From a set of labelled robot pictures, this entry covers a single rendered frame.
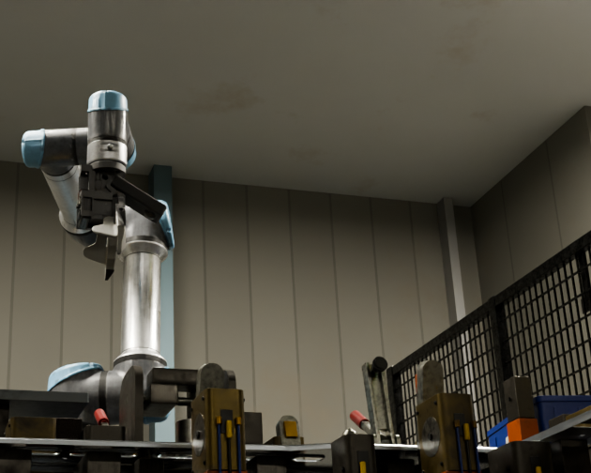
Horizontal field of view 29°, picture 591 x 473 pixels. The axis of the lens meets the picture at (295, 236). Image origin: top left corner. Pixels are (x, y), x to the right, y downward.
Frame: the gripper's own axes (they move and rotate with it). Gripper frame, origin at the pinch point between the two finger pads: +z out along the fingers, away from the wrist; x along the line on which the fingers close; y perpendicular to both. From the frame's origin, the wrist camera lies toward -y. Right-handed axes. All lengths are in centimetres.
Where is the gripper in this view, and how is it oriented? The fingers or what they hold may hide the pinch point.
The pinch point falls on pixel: (116, 268)
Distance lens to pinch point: 214.4
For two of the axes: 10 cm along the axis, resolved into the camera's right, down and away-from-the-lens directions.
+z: 0.4, 9.3, -3.5
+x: 3.0, -3.5, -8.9
